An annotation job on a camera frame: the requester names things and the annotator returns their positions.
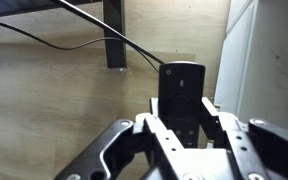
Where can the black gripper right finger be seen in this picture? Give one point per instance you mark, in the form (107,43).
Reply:
(210,123)

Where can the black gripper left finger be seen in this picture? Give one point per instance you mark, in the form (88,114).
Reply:
(154,106)

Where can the black remote control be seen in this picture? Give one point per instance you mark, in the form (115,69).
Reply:
(181,90)

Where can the white TV stand cabinet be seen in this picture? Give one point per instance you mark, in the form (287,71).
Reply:
(267,66)

